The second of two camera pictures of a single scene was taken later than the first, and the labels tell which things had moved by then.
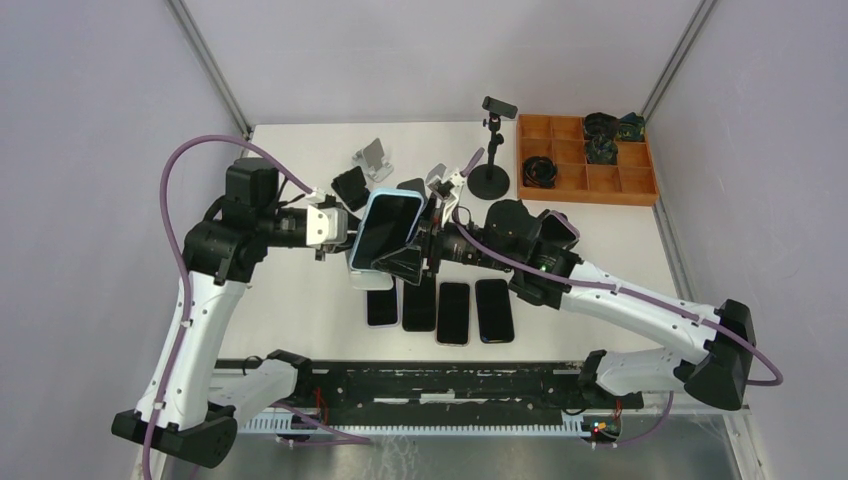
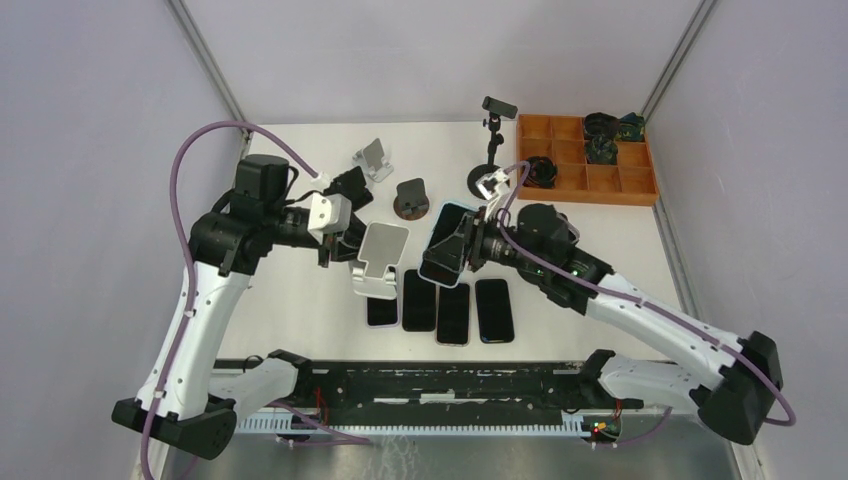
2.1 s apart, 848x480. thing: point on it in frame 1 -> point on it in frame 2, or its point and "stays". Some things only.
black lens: [539, 172] stays
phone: [453, 316] stays
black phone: [419, 304] stays
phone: [494, 311] stays
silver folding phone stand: [371, 160] stays
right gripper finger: [405, 263] -> [447, 253]
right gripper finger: [426, 219] -> [464, 230]
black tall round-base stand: [491, 181] stays
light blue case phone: [388, 220] -> [447, 225]
